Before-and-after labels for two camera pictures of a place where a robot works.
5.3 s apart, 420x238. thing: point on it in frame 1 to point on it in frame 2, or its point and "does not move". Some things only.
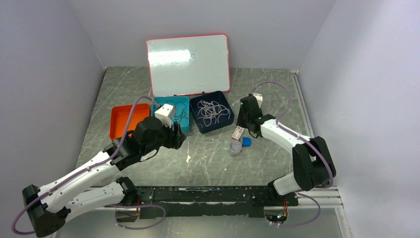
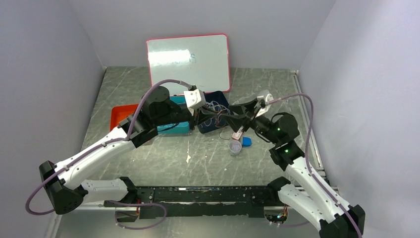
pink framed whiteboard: x=179 y=66 does not move
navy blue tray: x=211 y=111 does not move
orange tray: x=120 y=115 does not move
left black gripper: x=176 y=137 to x=199 y=116
